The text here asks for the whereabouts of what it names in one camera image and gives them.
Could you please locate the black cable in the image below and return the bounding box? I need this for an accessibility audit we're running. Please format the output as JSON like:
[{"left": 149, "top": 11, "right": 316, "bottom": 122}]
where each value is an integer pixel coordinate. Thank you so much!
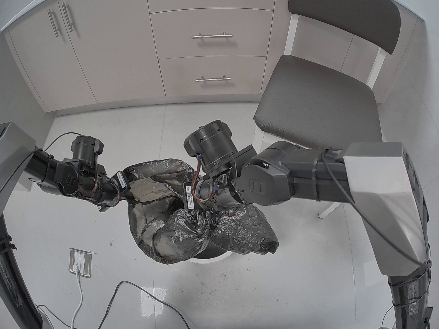
[
  {"left": 0, "top": 132, "right": 83, "bottom": 191},
  {"left": 321, "top": 148, "right": 432, "bottom": 266},
  {"left": 34, "top": 304, "right": 71, "bottom": 329},
  {"left": 102, "top": 281, "right": 191, "bottom": 329}
]

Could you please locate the white trash bin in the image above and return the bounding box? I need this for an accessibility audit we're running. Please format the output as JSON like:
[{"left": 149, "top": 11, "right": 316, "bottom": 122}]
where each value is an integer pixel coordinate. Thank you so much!
[{"left": 189, "top": 242, "right": 230, "bottom": 264}]

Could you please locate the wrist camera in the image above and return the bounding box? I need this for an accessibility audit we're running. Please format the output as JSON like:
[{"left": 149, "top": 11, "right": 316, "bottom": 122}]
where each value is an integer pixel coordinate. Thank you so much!
[
  {"left": 115, "top": 170, "right": 131, "bottom": 199},
  {"left": 184, "top": 181, "right": 199, "bottom": 211}
]

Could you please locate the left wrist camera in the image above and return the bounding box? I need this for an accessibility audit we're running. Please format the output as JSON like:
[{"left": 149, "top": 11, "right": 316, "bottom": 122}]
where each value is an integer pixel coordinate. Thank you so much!
[{"left": 115, "top": 170, "right": 131, "bottom": 199}]

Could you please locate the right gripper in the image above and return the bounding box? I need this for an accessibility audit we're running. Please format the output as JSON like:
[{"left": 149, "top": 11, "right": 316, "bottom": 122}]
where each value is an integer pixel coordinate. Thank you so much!
[{"left": 198, "top": 173, "right": 241, "bottom": 213}]

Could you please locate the grey chair with white legs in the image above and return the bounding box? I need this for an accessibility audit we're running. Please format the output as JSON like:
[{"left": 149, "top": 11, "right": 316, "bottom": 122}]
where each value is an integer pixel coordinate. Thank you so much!
[{"left": 252, "top": 0, "right": 402, "bottom": 219}]

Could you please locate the black plastic bag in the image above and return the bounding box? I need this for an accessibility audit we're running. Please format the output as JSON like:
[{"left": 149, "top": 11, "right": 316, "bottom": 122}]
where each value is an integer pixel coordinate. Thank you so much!
[{"left": 123, "top": 159, "right": 279, "bottom": 265}]

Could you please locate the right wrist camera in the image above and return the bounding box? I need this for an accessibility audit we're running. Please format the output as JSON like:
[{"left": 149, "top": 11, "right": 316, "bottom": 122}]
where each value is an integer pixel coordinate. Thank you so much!
[{"left": 184, "top": 181, "right": 199, "bottom": 211}]

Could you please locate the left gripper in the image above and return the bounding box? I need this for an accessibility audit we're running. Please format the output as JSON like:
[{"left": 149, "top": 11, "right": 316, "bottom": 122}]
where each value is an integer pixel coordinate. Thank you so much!
[{"left": 86, "top": 174, "right": 121, "bottom": 214}]

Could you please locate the beige cabinet with drawers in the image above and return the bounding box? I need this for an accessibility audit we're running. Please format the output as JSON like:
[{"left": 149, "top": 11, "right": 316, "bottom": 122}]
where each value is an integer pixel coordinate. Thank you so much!
[{"left": 2, "top": 0, "right": 426, "bottom": 116}]

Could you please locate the white cable with plug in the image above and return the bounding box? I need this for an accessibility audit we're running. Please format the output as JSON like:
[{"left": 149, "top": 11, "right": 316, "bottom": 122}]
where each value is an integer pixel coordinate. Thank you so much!
[{"left": 70, "top": 261, "right": 85, "bottom": 329}]

